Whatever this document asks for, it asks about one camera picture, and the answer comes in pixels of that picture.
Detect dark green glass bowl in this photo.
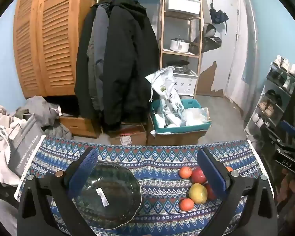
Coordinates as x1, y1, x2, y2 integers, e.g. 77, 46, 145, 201
72, 162, 142, 230

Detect teal plastic basket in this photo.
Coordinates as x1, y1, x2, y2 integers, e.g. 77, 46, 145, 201
149, 99, 212, 134

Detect white cooking pot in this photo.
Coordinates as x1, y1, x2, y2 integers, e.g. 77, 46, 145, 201
169, 38, 190, 53

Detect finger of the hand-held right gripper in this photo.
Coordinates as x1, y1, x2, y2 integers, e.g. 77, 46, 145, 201
278, 120, 295, 139
259, 125, 289, 150

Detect white sneakers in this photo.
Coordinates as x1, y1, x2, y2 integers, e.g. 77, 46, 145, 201
272, 55, 295, 77

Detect white patterned storage box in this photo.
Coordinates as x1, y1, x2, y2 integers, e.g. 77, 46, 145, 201
173, 70, 197, 97

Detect black hanging bag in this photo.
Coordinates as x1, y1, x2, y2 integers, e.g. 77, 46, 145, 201
189, 23, 222, 55

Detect large cardboard box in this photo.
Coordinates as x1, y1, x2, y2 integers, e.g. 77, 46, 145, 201
147, 116, 207, 146

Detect black coat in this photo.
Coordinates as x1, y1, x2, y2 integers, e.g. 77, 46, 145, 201
74, 0, 161, 132

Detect white plastic bin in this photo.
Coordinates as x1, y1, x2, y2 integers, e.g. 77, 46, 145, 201
165, 0, 201, 16

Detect blue patterned tablecloth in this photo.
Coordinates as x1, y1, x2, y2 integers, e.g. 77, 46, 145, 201
14, 135, 277, 236

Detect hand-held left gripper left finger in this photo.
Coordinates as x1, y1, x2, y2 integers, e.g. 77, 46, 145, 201
17, 147, 99, 236

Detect grey jacket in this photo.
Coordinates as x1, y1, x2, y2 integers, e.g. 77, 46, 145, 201
87, 4, 112, 105

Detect yellow mango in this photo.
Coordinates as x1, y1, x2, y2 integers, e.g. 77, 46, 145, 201
189, 183, 208, 205

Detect wooden louvered closet door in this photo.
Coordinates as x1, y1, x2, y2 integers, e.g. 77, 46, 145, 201
13, 0, 99, 98

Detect dark round pan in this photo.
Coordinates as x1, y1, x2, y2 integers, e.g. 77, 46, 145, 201
166, 60, 190, 75

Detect clear plastic bag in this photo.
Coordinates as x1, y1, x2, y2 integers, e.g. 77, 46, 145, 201
181, 107, 210, 126

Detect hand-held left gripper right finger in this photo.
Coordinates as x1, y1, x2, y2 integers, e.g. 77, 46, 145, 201
198, 148, 278, 236

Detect large red apple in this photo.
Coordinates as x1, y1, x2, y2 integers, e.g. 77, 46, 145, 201
190, 167, 207, 185

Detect white printed plastic bag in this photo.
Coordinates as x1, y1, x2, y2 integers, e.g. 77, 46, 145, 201
145, 66, 185, 128

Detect wooden drawer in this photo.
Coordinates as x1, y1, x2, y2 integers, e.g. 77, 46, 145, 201
58, 115, 102, 139

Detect grey clothing pile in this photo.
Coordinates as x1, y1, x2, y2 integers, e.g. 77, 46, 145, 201
15, 95, 74, 140

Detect beige shoes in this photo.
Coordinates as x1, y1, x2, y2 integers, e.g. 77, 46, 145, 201
258, 101, 276, 118

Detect small red apple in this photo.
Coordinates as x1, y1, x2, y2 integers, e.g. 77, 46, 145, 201
204, 182, 217, 201

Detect grey paper bag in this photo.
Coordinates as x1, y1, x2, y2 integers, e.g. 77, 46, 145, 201
8, 114, 46, 178

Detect wooden shelf rack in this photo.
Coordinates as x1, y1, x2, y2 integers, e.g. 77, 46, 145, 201
159, 0, 205, 99

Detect person's right hand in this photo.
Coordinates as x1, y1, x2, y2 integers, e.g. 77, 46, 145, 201
277, 170, 295, 203

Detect white door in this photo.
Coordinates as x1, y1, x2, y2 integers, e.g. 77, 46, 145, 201
196, 0, 242, 97

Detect cardboard box with red label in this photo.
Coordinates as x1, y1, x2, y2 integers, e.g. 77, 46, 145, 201
106, 124, 148, 146

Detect metal shoe rack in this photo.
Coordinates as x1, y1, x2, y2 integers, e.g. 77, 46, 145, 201
244, 61, 295, 144

